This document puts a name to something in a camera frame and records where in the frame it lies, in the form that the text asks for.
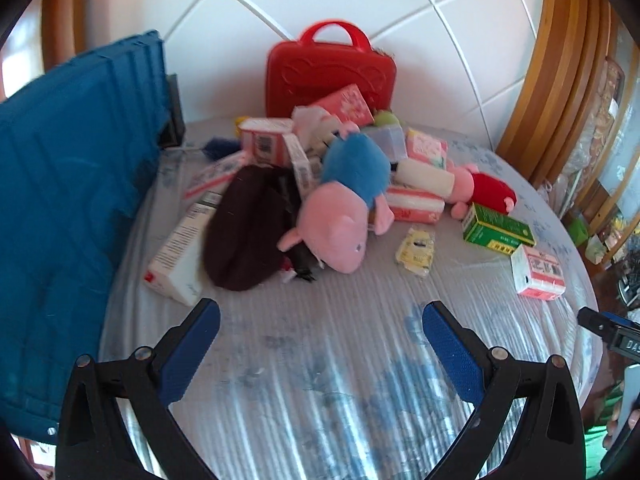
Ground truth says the green plush toy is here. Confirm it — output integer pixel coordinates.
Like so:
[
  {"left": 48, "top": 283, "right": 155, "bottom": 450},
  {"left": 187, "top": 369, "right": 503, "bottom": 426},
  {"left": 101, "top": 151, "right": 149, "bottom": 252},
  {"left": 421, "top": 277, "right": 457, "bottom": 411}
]
[{"left": 374, "top": 110, "right": 401, "bottom": 127}]

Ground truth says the yellow snack packet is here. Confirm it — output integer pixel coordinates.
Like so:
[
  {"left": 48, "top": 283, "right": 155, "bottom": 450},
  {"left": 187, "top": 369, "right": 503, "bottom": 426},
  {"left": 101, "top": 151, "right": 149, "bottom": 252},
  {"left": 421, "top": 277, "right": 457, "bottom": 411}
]
[{"left": 395, "top": 226, "right": 435, "bottom": 278}]

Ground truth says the person right hand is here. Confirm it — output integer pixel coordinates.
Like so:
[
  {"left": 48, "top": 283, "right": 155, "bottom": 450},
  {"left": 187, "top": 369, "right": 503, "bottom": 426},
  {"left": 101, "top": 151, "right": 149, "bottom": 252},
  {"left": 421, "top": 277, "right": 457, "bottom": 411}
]
[{"left": 602, "top": 406, "right": 640, "bottom": 451}]

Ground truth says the black box behind crate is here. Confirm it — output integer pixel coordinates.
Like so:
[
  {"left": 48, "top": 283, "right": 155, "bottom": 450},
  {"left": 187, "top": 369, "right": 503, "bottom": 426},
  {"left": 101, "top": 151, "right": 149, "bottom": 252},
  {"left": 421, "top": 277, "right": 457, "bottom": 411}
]
[{"left": 158, "top": 74, "right": 186, "bottom": 150}]

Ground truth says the pink white medicine box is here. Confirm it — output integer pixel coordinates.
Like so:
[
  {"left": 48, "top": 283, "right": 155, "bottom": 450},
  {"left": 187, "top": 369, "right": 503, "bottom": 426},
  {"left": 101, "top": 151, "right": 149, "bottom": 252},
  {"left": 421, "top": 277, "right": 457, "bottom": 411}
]
[{"left": 511, "top": 245, "right": 566, "bottom": 301}]

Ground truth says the blue plastic crate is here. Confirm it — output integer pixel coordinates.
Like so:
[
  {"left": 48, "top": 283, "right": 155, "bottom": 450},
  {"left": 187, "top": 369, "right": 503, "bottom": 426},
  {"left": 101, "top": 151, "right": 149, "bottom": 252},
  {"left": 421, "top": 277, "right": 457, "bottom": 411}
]
[{"left": 0, "top": 31, "right": 171, "bottom": 444}]

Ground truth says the pink barcode box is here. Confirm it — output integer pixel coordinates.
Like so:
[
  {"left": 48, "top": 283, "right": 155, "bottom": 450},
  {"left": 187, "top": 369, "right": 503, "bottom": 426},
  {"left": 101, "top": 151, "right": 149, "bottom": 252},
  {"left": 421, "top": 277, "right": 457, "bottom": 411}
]
[{"left": 239, "top": 118, "right": 294, "bottom": 166}]

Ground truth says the white barcode box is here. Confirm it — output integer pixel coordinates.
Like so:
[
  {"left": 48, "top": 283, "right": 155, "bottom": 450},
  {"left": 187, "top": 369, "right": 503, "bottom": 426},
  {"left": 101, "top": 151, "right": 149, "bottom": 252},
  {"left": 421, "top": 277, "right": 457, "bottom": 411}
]
[{"left": 283, "top": 133, "right": 321, "bottom": 200}]

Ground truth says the white roll on pile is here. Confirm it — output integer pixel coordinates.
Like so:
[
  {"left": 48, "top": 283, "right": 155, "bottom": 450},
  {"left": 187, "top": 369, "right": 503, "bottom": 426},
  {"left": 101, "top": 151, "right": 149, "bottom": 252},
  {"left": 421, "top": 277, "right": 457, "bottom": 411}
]
[{"left": 395, "top": 158, "right": 454, "bottom": 198}]

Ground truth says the pink patterned box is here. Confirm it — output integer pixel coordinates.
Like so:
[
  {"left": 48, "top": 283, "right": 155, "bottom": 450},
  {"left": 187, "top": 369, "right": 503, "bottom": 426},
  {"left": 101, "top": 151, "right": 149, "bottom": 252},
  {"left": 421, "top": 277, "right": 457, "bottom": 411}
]
[{"left": 406, "top": 128, "right": 448, "bottom": 169}]

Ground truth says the green medicine box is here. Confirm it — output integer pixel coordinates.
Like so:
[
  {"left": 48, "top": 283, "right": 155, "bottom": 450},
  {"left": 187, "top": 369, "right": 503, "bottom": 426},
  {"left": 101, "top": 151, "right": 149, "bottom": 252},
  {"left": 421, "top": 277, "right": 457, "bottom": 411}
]
[{"left": 462, "top": 204, "right": 536, "bottom": 256}]

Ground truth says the pig plush blue shirt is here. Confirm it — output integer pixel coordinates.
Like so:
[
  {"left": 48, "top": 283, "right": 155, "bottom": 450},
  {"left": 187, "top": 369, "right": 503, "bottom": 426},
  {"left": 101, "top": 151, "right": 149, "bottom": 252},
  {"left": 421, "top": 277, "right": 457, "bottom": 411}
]
[{"left": 278, "top": 122, "right": 395, "bottom": 274}]

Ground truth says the white sweat patch box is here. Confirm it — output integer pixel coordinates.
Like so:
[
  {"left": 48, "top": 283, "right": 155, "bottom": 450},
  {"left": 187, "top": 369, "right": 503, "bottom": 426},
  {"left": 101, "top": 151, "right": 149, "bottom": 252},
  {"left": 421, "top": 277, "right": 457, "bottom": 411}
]
[{"left": 143, "top": 191, "right": 222, "bottom": 307}]

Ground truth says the red plastic carry case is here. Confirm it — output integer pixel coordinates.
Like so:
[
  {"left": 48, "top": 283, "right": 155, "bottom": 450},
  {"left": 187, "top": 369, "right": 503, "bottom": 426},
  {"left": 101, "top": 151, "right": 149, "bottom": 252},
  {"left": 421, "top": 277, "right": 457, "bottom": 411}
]
[{"left": 265, "top": 20, "right": 397, "bottom": 117}]

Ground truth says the pink floral tissue pack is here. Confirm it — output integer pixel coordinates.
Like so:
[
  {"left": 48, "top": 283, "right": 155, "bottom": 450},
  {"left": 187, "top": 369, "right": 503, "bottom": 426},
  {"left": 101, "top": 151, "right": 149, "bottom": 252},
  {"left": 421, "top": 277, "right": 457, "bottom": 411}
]
[{"left": 312, "top": 84, "right": 374, "bottom": 127}]

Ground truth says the pig plush red dress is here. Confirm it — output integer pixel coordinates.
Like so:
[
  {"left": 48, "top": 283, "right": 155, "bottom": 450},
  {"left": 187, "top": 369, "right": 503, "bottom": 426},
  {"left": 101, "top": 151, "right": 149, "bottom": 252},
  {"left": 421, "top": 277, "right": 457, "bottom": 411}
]
[{"left": 445, "top": 164, "right": 518, "bottom": 220}]

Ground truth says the dark maroon plush pouch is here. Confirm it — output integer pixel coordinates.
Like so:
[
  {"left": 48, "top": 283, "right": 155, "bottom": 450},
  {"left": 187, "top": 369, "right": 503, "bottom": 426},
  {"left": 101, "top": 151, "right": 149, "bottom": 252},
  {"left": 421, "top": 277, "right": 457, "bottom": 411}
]
[{"left": 202, "top": 165, "right": 297, "bottom": 292}]

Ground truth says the pink white flat pack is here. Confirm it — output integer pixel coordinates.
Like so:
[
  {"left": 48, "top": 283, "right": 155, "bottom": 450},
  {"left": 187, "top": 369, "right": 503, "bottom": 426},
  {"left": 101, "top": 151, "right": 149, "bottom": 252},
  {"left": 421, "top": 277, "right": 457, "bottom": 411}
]
[{"left": 183, "top": 151, "right": 254, "bottom": 200}]

